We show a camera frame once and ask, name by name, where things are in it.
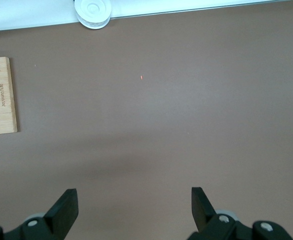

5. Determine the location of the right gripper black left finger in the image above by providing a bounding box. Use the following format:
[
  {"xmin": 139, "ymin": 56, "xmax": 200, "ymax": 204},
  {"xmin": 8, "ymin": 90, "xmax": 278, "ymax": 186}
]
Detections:
[{"xmin": 3, "ymin": 188, "xmax": 79, "ymax": 240}]

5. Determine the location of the brown table cover mat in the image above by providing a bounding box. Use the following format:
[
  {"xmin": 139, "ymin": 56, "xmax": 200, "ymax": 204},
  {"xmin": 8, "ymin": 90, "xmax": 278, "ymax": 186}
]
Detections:
[{"xmin": 0, "ymin": 2, "xmax": 293, "ymax": 240}]

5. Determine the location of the bamboo cutting board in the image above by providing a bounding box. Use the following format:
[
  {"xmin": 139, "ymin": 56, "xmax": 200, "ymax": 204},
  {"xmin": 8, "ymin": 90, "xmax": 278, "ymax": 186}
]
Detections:
[{"xmin": 0, "ymin": 56, "xmax": 19, "ymax": 136}]

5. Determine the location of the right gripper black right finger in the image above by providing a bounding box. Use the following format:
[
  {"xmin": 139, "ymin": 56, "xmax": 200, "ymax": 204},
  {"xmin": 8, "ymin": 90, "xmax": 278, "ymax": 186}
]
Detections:
[{"xmin": 188, "ymin": 187, "xmax": 252, "ymax": 240}]

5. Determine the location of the white tape roll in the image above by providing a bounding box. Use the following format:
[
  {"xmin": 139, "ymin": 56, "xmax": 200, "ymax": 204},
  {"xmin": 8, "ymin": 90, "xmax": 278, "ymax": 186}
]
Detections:
[{"xmin": 73, "ymin": 0, "xmax": 112, "ymax": 30}]

